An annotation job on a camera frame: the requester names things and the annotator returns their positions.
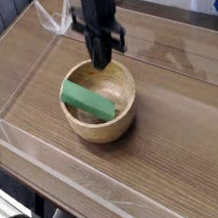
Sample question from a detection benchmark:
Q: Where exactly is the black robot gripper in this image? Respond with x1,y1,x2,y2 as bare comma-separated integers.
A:
69,0,126,69

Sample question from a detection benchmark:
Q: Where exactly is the clear acrylic front wall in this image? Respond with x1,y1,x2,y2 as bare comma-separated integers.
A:
0,118,184,218

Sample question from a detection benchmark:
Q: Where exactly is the green rectangular block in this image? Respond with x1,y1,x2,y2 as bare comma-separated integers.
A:
60,79,116,122

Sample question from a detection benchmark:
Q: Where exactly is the clear acrylic corner bracket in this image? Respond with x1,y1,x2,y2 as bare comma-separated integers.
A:
34,0,72,35

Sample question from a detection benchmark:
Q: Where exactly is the brown wooden bowl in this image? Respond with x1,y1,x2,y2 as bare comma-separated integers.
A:
60,60,137,144

